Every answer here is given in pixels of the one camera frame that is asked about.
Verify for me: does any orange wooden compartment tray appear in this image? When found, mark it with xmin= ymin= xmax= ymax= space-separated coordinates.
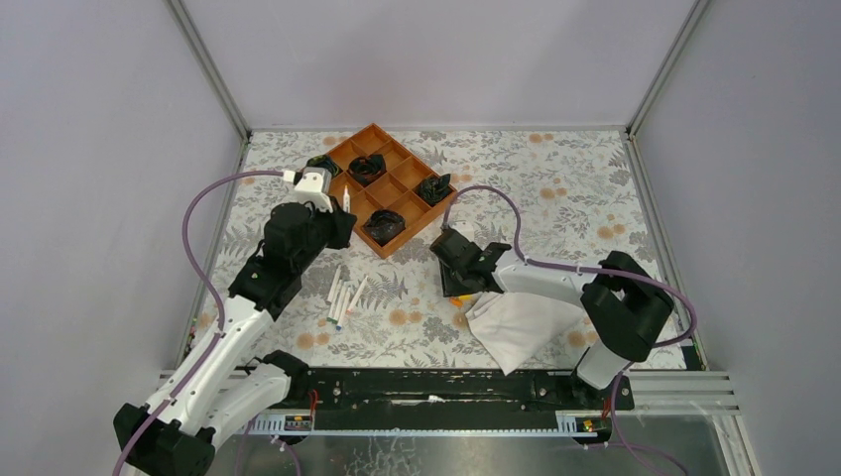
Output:
xmin=326 ymin=123 xmax=456 ymax=258

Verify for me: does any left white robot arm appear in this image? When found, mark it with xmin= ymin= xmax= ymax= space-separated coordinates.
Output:
xmin=113 ymin=202 xmax=357 ymax=475

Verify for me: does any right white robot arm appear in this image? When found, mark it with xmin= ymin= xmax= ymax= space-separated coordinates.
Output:
xmin=430 ymin=228 xmax=674 ymax=390

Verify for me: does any dark green rolled tie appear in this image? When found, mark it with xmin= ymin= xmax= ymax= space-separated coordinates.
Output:
xmin=415 ymin=174 xmax=452 ymax=206

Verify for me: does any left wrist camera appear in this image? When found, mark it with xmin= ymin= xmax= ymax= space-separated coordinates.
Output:
xmin=293 ymin=167 xmax=333 ymax=213

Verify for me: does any white marker blue end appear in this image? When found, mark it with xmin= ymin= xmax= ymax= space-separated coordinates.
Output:
xmin=335 ymin=286 xmax=352 ymax=331

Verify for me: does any dark blue rolled tie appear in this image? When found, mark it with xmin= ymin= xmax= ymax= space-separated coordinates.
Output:
xmin=362 ymin=209 xmax=406 ymax=247

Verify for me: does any white marker green end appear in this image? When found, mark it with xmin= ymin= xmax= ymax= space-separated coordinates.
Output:
xmin=327 ymin=281 xmax=346 ymax=325

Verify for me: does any white folded cloth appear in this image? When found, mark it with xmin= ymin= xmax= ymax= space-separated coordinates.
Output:
xmin=466 ymin=293 xmax=584 ymax=375

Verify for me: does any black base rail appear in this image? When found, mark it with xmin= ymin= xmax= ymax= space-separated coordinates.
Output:
xmin=270 ymin=367 xmax=635 ymax=437

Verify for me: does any green patterned rolled tie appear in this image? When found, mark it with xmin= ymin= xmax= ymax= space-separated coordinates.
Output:
xmin=306 ymin=155 xmax=343 ymax=178

